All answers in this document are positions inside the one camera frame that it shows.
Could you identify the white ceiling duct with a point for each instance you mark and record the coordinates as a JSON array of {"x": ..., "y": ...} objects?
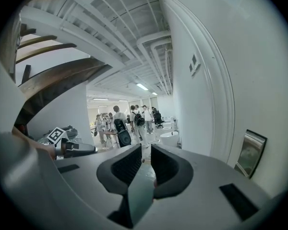
[{"x": 148, "y": 39}]

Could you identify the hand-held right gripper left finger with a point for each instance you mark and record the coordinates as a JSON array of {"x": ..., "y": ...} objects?
[{"x": 120, "y": 171}]

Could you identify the black office chair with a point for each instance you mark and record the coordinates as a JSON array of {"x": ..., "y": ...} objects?
[{"x": 158, "y": 118}]

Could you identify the person's left forearm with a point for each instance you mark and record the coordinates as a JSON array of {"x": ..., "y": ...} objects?
[{"x": 46, "y": 151}]

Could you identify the round black backpack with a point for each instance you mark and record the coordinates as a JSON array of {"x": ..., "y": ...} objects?
[{"x": 139, "y": 120}]

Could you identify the person's light shirt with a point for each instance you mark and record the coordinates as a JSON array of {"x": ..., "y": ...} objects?
[{"x": 4, "y": 104}]

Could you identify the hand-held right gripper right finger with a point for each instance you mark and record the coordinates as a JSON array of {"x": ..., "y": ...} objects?
[{"x": 172, "y": 171}]

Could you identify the wooden staircase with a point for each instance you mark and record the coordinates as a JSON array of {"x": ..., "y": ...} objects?
[{"x": 62, "y": 71}]

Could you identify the white toilet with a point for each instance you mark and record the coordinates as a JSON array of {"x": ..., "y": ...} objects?
[{"x": 169, "y": 140}]

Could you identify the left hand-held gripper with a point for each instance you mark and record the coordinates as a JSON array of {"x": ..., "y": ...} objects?
[{"x": 57, "y": 135}]

